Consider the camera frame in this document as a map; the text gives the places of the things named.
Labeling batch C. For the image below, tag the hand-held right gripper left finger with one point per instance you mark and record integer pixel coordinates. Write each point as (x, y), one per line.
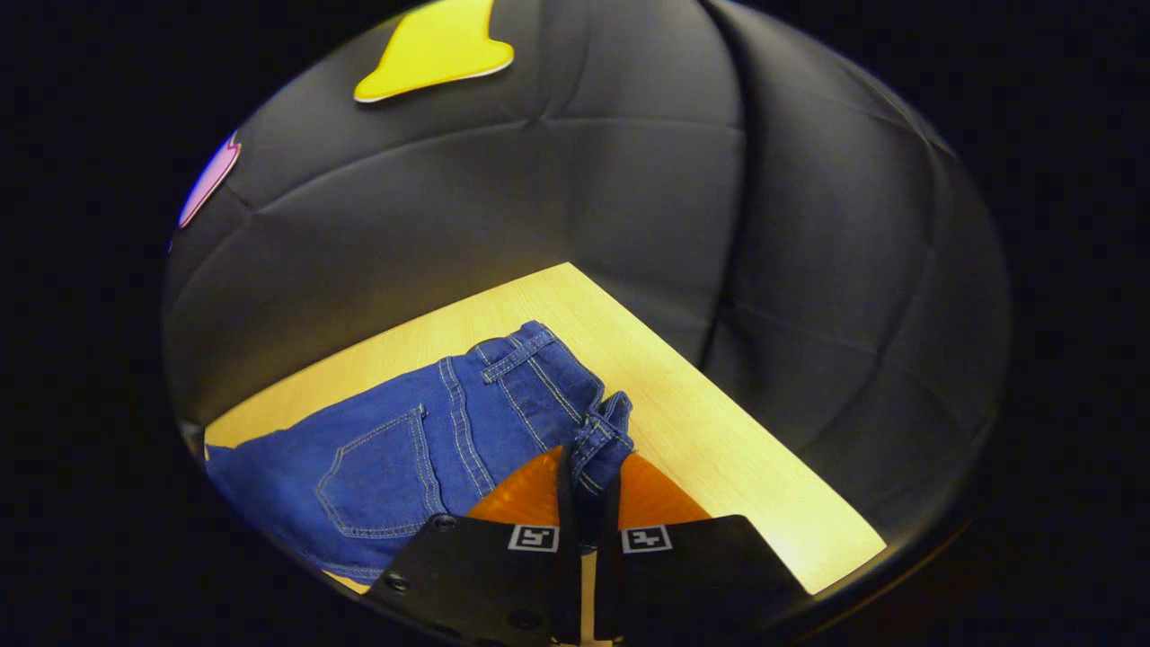
(566, 593)

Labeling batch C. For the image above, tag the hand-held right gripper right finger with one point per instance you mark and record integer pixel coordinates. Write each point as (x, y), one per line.
(608, 593)

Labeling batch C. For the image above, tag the blue jeans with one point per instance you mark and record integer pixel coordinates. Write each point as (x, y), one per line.
(404, 449)

